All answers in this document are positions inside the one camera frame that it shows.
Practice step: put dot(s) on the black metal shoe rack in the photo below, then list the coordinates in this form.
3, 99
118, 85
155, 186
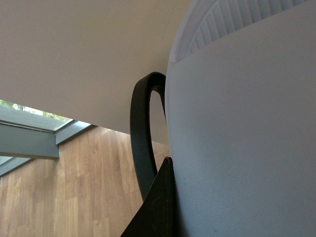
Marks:
140, 134

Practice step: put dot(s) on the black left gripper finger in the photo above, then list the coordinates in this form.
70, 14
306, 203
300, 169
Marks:
159, 215

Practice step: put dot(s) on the light blue slipper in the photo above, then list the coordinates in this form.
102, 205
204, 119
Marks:
241, 116

